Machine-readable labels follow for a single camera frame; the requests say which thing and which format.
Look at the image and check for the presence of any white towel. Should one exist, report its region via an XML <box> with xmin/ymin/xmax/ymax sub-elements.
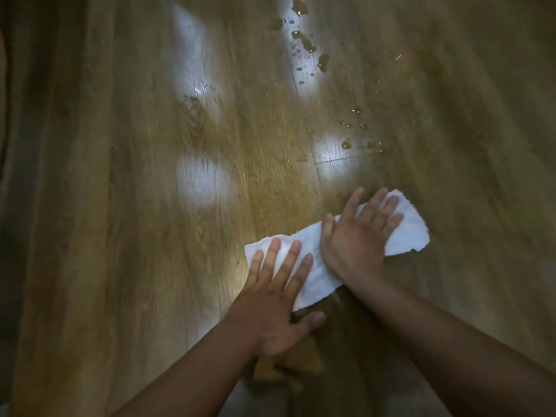
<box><xmin>244</xmin><ymin>189</ymin><xmax>431</xmax><ymax>312</ymax></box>

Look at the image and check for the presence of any person's right hand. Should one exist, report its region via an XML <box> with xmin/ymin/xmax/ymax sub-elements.
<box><xmin>320</xmin><ymin>187</ymin><xmax>405</xmax><ymax>291</ymax></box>

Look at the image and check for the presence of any person's left hand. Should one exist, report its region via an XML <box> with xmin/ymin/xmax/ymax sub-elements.
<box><xmin>225</xmin><ymin>238</ymin><xmax>325</xmax><ymax>357</ymax></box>

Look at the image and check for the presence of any person's right forearm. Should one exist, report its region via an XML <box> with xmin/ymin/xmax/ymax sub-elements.
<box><xmin>352</xmin><ymin>273</ymin><xmax>556</xmax><ymax>417</ymax></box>

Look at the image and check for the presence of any person's left forearm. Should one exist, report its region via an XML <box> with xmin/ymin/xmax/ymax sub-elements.
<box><xmin>111</xmin><ymin>319</ymin><xmax>266</xmax><ymax>417</ymax></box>

